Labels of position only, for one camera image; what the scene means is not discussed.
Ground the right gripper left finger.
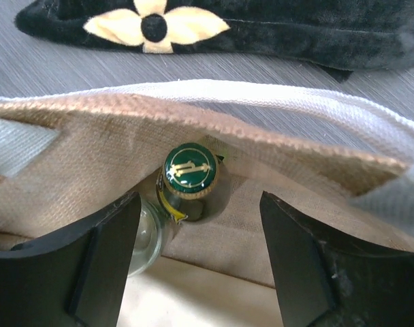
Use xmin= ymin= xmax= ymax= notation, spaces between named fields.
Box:
xmin=0 ymin=191 xmax=141 ymax=326

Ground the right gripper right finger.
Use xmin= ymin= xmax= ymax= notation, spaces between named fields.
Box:
xmin=259 ymin=192 xmax=414 ymax=327

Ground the clear soda water bottle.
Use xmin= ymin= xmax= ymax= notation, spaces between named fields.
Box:
xmin=128 ymin=198 xmax=170 ymax=277

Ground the canvas tote bag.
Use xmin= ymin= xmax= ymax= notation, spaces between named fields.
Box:
xmin=0 ymin=80 xmax=414 ymax=326

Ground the green glass bottle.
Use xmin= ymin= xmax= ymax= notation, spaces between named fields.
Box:
xmin=156 ymin=142 xmax=232 ymax=224

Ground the black floral blanket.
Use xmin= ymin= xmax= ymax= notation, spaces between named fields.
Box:
xmin=14 ymin=0 xmax=414 ymax=80

